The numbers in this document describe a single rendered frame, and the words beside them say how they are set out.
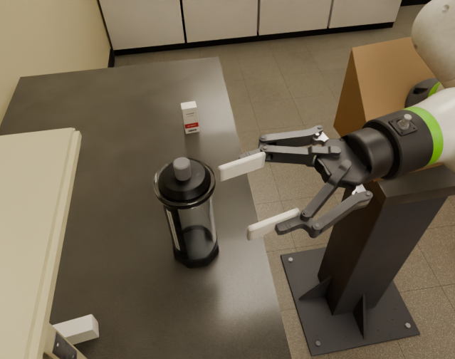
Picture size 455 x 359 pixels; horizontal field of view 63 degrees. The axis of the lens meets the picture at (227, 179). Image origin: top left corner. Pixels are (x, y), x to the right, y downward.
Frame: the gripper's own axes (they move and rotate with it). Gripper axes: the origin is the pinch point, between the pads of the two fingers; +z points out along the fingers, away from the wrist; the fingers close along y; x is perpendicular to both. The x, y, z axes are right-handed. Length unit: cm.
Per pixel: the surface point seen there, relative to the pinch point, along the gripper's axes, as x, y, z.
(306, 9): 133, -217, -160
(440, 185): 33, -3, -55
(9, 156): -26.5, 6.9, 18.8
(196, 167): 9.9, -14.0, 2.9
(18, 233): -27.3, 12.2, 18.6
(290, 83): 151, -159, -117
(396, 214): 52, -6, -53
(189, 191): 9.6, -9.6, 5.8
